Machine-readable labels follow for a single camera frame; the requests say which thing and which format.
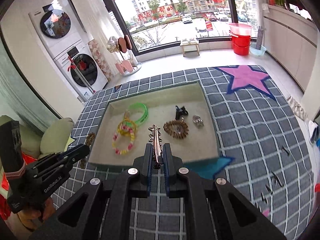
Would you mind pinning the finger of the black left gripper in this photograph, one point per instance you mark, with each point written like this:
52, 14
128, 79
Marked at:
66, 160

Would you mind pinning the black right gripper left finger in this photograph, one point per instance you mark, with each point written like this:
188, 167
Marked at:
101, 209

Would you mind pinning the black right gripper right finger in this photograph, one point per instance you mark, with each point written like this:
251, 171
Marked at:
214, 208

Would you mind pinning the silver spiky hair clip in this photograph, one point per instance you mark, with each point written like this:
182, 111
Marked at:
154, 138

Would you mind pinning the beige flat jewelry tray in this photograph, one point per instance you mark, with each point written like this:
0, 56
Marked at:
200, 143

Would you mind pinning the left hand orange glove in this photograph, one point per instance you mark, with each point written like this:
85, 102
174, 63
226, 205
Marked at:
30, 218

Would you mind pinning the light green pillow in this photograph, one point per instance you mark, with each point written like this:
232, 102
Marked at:
53, 140

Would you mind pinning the pink hair clip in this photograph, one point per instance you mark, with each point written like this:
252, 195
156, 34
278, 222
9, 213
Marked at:
266, 212

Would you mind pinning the black hairpin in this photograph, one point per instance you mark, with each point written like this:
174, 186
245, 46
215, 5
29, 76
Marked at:
276, 179

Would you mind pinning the grey checked bed cover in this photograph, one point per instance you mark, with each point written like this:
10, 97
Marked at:
260, 133

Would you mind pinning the green translucent bangle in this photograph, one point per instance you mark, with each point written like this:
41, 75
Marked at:
138, 113

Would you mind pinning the black claw hair clip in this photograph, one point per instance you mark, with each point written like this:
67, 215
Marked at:
180, 112

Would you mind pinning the slipper drying rack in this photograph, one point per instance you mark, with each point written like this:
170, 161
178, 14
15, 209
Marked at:
127, 64

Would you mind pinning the white stacked washer dryer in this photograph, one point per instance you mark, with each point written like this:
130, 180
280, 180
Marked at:
62, 35

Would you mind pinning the light blue basin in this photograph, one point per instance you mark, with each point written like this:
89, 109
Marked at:
257, 52

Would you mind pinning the red plastic bucket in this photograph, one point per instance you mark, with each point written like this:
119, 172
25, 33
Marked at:
240, 37

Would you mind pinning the white low cabinet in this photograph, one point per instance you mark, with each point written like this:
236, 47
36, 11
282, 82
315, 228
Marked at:
292, 41

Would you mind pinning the red handled mop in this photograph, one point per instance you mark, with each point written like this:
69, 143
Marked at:
79, 74

